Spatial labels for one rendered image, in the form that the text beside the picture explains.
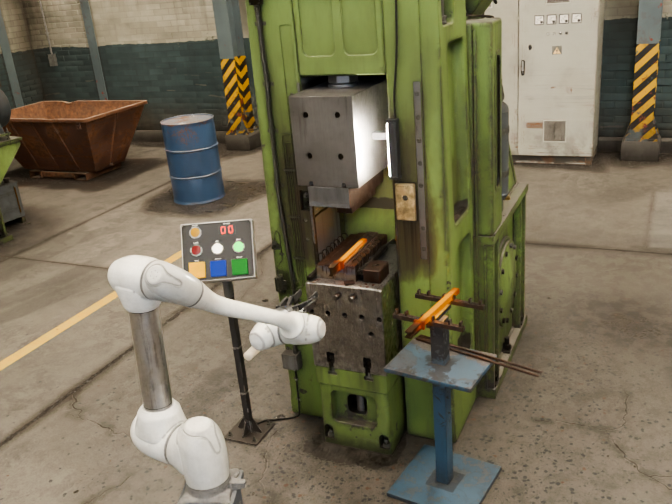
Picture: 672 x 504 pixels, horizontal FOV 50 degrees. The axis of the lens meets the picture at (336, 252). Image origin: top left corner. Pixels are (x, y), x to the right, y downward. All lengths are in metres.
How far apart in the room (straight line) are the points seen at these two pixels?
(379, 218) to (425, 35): 1.06
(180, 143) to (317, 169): 4.72
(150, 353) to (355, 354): 1.21
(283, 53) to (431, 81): 0.69
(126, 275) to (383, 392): 1.54
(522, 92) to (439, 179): 5.25
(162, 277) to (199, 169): 5.63
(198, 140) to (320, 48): 4.68
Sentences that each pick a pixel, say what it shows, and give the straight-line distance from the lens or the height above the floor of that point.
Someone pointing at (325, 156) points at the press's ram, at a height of 1.50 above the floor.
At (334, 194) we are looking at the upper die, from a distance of 3.18.
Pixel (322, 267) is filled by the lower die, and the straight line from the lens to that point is 3.34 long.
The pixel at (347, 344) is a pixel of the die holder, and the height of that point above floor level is 0.61.
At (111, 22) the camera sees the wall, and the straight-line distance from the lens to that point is 11.62.
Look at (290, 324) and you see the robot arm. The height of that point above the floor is 1.09.
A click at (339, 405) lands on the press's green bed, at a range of 3.69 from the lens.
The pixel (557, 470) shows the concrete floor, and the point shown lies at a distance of 3.65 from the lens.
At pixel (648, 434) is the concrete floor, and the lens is 3.95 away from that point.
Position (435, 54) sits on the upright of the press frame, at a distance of 3.04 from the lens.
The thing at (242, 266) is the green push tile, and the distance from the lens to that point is 3.36.
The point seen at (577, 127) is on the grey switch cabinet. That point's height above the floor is 0.43.
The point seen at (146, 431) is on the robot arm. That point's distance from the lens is 2.64.
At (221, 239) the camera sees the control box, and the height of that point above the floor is 1.12.
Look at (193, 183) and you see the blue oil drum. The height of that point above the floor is 0.24.
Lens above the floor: 2.26
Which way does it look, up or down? 22 degrees down
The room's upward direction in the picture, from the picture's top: 5 degrees counter-clockwise
